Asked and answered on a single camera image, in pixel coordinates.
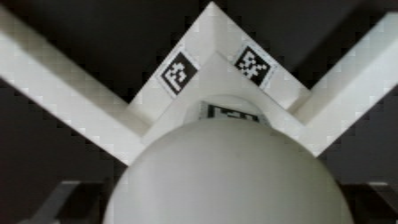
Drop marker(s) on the white U-shaped fence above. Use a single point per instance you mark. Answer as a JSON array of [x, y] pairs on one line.
[[71, 95]]

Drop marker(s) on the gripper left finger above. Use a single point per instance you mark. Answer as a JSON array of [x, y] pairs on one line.
[[74, 204]]

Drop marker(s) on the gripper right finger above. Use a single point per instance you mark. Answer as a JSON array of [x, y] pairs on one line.
[[371, 198]]

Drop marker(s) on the white lamp bulb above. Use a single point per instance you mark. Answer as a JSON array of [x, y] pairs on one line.
[[225, 173]]

